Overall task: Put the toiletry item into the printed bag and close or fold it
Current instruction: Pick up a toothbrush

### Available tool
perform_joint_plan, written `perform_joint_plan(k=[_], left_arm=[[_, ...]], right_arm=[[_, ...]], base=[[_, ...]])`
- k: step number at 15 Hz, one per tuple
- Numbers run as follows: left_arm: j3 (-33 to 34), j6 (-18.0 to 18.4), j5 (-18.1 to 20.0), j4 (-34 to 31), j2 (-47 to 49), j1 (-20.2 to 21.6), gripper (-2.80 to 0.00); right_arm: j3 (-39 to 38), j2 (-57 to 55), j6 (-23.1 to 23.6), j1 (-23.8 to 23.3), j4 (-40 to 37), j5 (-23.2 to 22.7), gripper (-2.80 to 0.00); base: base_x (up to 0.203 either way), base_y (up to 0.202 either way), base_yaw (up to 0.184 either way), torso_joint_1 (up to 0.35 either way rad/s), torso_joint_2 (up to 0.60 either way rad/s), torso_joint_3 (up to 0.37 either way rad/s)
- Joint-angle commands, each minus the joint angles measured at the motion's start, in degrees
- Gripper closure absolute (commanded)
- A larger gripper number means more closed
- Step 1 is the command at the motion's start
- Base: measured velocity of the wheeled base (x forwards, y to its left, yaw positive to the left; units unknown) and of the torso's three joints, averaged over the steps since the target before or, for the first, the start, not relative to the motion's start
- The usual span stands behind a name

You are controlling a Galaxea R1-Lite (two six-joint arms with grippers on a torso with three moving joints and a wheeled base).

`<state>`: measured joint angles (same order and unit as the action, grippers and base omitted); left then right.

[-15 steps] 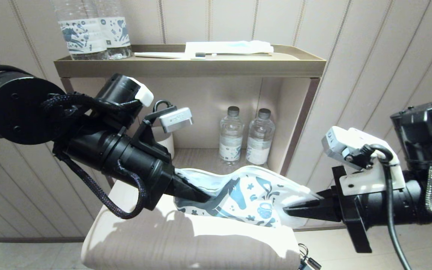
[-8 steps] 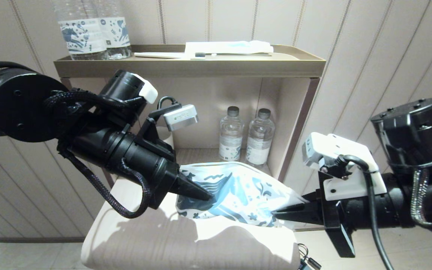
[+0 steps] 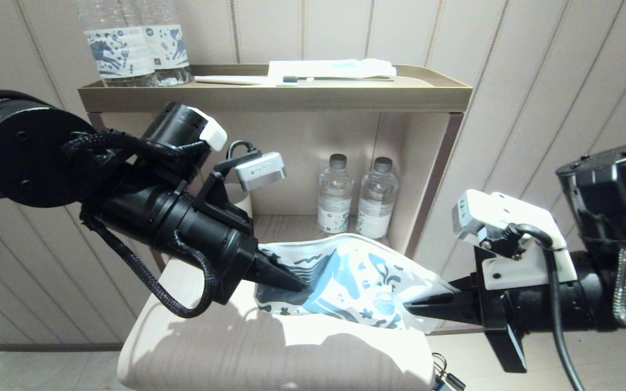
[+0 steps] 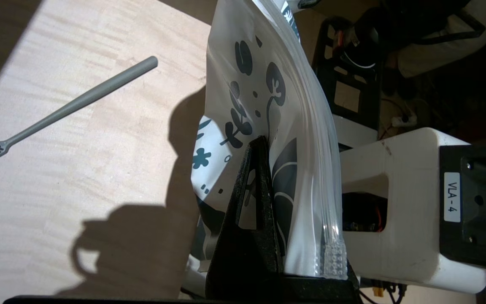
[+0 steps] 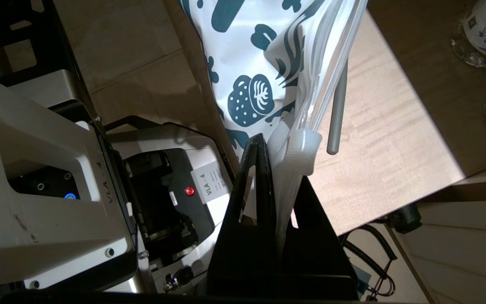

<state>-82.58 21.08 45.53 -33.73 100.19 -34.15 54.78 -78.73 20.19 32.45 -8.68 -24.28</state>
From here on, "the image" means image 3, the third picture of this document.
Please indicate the white ribbed mug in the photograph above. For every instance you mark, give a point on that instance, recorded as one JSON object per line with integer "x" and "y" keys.
{"x": 242, "y": 201}

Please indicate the white blue horse pouch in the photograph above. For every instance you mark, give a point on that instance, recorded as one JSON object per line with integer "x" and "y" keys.
{"x": 345, "y": 271}

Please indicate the white right camera bracket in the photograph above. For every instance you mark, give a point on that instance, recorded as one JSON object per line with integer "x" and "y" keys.
{"x": 525, "y": 271}

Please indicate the white toothbrush black bristles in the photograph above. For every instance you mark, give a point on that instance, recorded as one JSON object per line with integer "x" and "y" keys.
{"x": 226, "y": 80}

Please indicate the white blue packet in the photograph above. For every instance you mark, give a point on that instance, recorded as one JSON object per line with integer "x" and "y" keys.
{"x": 318, "y": 68}

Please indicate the black key bundle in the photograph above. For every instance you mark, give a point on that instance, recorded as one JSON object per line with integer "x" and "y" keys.
{"x": 446, "y": 377}

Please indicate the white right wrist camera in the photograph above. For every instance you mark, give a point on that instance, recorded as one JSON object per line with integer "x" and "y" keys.
{"x": 498, "y": 209}

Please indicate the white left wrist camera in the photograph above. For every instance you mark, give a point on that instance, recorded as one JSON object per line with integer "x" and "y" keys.
{"x": 261, "y": 171}

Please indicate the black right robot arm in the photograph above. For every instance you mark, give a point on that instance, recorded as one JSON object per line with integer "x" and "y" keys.
{"x": 617, "y": 195}

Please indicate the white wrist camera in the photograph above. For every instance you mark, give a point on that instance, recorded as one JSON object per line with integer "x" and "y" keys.
{"x": 498, "y": 209}
{"x": 261, "y": 171}

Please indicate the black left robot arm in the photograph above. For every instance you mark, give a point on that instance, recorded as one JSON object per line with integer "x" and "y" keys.
{"x": 14, "y": 152}

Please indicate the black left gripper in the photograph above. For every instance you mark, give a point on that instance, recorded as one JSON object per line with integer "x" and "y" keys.
{"x": 212, "y": 244}

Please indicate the brown open shelf cabinet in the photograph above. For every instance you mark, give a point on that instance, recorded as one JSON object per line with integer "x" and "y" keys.
{"x": 269, "y": 98}

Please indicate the black left camera bracket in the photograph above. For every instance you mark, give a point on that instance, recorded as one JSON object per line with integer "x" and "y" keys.
{"x": 215, "y": 195}

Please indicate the large clear water bottle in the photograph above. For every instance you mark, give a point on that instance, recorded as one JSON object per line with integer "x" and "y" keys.
{"x": 120, "y": 51}
{"x": 171, "y": 49}

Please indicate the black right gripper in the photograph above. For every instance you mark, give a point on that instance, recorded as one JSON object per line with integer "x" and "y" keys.
{"x": 541, "y": 307}

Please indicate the small clear water bottle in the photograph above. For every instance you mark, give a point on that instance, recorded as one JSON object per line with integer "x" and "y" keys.
{"x": 335, "y": 206}
{"x": 375, "y": 212}

